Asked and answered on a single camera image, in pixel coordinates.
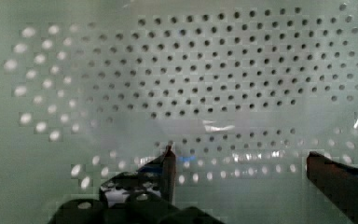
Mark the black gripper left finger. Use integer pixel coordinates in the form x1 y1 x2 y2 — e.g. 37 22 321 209
48 145 224 224

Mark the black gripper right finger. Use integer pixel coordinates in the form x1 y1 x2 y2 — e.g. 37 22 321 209
306 151 358 224

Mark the mint green plastic strainer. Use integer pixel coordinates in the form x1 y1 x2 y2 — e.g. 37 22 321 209
0 0 358 224

